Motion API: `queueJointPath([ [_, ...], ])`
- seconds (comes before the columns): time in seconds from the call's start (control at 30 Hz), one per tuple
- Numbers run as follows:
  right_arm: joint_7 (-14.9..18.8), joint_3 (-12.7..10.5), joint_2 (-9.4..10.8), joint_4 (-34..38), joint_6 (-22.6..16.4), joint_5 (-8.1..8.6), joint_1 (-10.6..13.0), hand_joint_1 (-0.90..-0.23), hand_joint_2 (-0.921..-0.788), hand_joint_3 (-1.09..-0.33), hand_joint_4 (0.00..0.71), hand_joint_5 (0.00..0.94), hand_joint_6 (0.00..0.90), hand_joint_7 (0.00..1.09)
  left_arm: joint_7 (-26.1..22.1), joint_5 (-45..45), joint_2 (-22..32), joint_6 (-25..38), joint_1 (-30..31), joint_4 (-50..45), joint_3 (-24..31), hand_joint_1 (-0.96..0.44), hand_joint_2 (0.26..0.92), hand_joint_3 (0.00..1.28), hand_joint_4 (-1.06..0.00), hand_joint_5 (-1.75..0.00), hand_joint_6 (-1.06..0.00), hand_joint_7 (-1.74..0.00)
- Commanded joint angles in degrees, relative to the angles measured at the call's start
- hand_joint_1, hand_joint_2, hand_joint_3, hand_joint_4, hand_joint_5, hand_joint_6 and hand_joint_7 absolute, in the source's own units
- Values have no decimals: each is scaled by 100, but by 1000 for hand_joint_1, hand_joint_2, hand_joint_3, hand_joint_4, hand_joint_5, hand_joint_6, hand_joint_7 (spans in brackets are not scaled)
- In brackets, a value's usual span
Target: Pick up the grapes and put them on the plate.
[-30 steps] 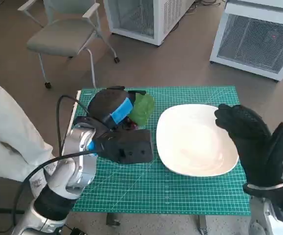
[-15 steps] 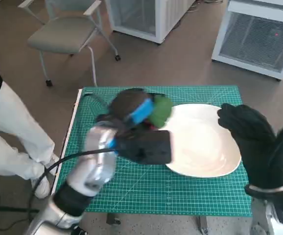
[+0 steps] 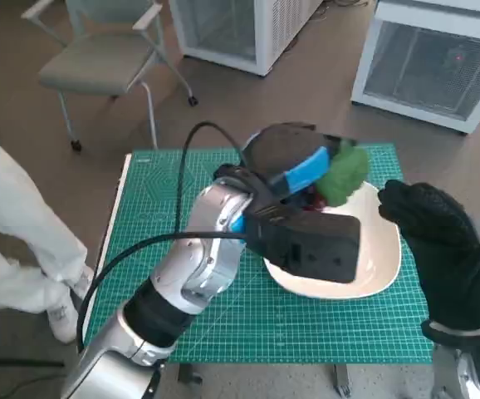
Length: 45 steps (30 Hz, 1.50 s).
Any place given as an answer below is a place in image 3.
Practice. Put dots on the green cutting mat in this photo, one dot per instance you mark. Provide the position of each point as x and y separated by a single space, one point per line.
265 328

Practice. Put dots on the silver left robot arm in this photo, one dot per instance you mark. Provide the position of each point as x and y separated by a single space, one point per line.
207 249

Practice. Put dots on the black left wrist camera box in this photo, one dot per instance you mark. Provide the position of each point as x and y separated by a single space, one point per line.
306 245

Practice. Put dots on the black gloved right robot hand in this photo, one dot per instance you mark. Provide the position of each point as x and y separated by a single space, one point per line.
443 249

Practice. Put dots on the metal table clamp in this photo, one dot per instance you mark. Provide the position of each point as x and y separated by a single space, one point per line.
189 373
343 379

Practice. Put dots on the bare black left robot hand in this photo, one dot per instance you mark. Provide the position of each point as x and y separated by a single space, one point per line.
285 149

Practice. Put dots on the black floor stand leg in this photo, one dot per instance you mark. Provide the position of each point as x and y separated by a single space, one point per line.
16 363

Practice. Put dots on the person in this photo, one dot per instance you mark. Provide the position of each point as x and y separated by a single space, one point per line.
20 232

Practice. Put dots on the white plate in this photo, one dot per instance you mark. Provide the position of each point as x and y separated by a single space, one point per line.
373 257

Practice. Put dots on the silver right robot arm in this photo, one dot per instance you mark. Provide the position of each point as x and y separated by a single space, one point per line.
472 365

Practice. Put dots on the white display freezer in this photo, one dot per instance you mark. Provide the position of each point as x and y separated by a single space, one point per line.
231 29
422 70

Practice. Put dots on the gray chair white frame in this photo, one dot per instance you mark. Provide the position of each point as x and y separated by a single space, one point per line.
94 58

